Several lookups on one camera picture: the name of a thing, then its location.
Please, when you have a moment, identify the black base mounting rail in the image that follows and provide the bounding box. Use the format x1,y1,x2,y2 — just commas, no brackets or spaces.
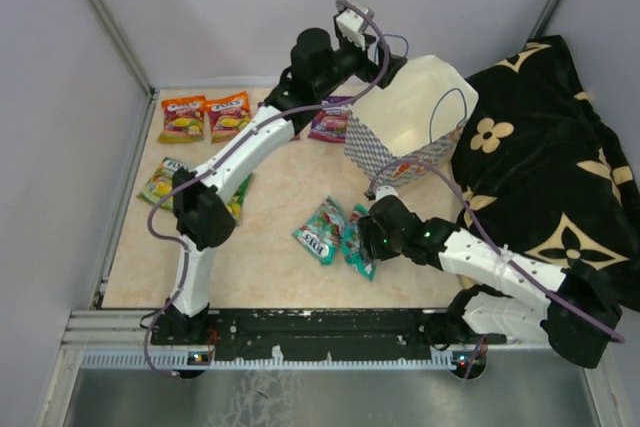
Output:
139,308,506,378

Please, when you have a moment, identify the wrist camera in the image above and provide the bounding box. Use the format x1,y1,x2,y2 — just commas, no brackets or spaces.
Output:
334,0,375,50
365,185,398,202

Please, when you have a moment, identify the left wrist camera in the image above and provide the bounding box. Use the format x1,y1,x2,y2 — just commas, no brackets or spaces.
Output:
334,0,375,50

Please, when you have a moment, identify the orange candy bag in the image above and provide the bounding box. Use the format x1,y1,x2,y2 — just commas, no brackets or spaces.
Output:
158,95,206,144
205,91,251,143

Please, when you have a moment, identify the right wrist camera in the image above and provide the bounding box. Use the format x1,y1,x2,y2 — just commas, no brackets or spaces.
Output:
365,185,398,202

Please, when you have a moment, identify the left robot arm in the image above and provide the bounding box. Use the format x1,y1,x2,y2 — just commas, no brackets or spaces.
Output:
147,28,407,345

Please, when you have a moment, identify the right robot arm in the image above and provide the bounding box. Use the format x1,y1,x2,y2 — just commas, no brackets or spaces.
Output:
357,195,621,369

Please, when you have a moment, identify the green candy bag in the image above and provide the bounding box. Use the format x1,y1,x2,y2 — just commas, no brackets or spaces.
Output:
226,174,253,223
136,157,191,205

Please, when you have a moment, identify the black floral blanket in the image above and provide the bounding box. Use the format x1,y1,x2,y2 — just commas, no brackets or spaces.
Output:
451,35,639,310

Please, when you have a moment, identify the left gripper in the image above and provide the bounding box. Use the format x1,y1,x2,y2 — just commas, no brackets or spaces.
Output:
315,32,406,97

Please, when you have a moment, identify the purple candy bag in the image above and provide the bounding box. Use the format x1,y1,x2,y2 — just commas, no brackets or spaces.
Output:
308,96,351,143
254,101,301,142

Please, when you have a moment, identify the blue checkered paper bag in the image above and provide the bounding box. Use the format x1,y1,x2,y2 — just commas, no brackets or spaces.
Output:
344,55,479,188

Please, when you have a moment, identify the mint candy bag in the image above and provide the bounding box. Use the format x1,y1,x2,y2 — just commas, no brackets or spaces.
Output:
291,196,346,266
341,203,376,281

